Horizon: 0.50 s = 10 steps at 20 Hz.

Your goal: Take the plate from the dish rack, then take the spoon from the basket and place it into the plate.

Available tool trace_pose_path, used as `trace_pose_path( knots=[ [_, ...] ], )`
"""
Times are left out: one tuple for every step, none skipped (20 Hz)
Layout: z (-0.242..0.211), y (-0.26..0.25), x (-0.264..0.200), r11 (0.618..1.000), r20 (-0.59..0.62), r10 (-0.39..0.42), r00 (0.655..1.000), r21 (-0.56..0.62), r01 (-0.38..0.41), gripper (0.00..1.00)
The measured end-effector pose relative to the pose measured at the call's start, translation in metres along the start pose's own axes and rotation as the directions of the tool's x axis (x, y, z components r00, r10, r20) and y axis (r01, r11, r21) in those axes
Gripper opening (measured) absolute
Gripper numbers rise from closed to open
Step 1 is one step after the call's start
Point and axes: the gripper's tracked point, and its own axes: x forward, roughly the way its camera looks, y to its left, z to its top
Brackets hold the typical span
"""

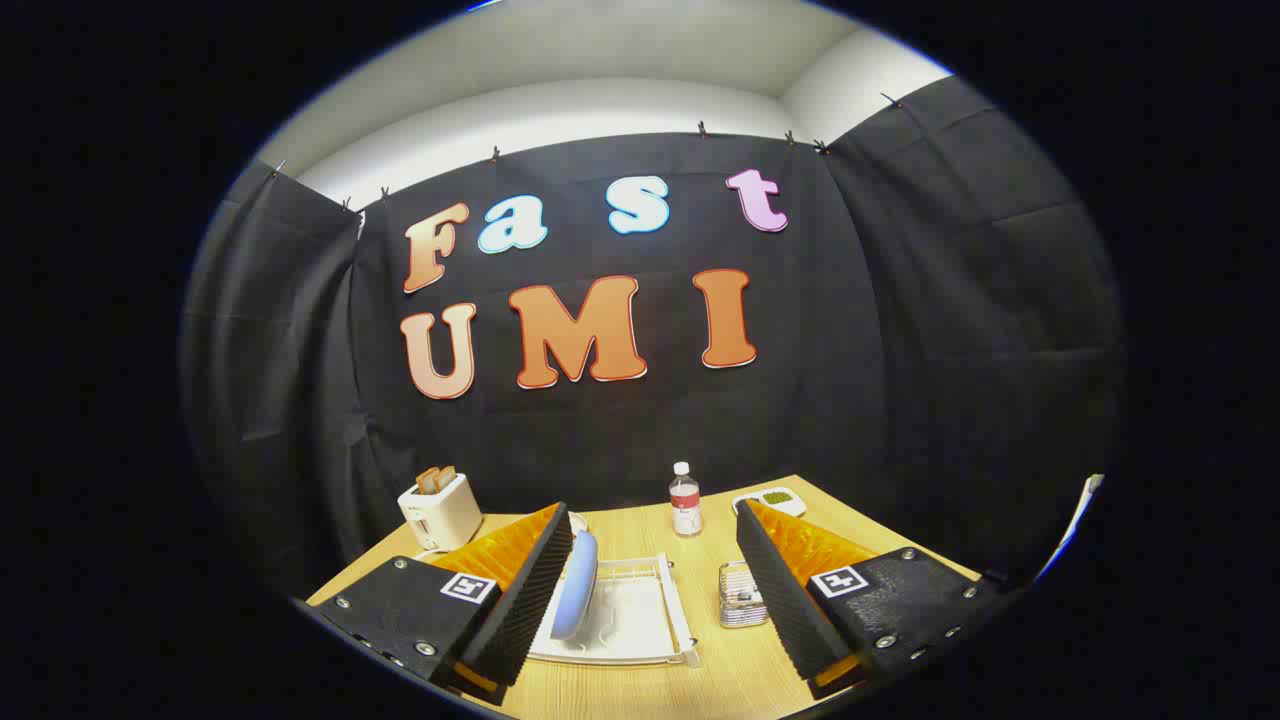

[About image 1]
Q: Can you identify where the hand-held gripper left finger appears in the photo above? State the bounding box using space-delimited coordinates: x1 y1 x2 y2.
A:
310 502 576 701

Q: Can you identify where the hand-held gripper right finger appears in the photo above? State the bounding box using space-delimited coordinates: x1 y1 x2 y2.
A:
736 498 1006 699

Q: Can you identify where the metal wire basket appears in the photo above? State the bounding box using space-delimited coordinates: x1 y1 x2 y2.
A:
718 561 769 629

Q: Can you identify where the blue plate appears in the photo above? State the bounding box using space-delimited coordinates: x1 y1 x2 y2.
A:
550 530 599 641

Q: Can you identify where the white wire dish rack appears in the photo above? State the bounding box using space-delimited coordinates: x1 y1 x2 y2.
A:
525 512 701 668

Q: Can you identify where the white divided tray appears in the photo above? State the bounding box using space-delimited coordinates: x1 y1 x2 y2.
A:
731 486 807 518

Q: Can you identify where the cream toaster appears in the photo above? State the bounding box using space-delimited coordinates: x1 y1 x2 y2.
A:
397 472 483 552

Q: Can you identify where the clear bottle with red label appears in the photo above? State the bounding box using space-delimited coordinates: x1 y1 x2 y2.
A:
669 461 704 538

